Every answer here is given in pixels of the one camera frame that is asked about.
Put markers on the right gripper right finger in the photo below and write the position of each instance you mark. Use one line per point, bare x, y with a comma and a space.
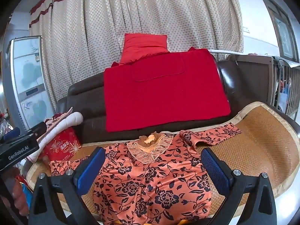
260, 207

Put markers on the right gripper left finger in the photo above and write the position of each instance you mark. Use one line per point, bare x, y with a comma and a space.
57, 199

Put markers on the orange floral garment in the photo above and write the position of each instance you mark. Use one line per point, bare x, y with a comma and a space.
158, 179

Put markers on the person's left hand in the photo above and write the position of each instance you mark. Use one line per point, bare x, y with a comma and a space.
15, 189

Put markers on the red snack gift box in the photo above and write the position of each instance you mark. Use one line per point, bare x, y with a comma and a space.
62, 148

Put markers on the maroon floral folded blanket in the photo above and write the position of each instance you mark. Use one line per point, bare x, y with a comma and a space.
51, 123

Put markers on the woven rattan seat mat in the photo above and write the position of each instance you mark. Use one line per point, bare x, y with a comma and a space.
267, 143

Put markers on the dark brown leather sofa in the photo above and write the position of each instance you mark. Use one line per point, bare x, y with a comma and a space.
87, 97

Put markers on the brown wooden crib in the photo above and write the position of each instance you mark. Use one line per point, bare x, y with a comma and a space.
273, 79

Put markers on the red blanket on sofa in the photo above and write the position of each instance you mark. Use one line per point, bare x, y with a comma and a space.
172, 87

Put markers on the beige dotted curtain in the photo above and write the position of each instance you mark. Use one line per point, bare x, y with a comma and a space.
81, 38

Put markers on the red pillow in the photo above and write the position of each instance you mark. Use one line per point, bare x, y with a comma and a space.
138, 46

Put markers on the window with dark frame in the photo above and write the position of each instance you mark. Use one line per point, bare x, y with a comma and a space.
284, 32

